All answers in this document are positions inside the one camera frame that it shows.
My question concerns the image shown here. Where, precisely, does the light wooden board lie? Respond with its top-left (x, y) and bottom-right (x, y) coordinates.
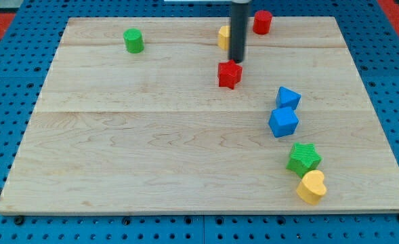
top-left (0, 17), bottom-right (399, 216)

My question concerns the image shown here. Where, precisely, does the green star block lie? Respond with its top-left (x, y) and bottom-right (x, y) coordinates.
top-left (286, 142), bottom-right (322, 178)

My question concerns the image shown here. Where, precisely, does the blue triangle block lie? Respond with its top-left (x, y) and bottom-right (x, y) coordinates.
top-left (276, 87), bottom-right (301, 110)

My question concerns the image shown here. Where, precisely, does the yellow hexagon block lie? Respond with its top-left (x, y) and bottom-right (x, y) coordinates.
top-left (217, 25), bottom-right (230, 51)

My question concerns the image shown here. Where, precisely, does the blue cube block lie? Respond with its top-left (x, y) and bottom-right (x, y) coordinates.
top-left (268, 107), bottom-right (299, 138)

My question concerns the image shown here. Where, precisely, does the green cylinder block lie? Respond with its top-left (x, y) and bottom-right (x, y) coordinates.
top-left (123, 28), bottom-right (144, 54)

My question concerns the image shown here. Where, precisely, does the red star block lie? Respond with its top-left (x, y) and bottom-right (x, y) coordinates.
top-left (217, 60), bottom-right (243, 89)

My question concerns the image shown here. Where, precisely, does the yellow heart block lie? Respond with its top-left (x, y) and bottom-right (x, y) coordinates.
top-left (296, 170), bottom-right (327, 205)

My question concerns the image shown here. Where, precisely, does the red cylinder block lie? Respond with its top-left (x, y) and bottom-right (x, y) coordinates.
top-left (253, 10), bottom-right (273, 35)

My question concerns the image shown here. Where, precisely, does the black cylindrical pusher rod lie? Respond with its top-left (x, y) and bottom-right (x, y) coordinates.
top-left (228, 0), bottom-right (251, 63)

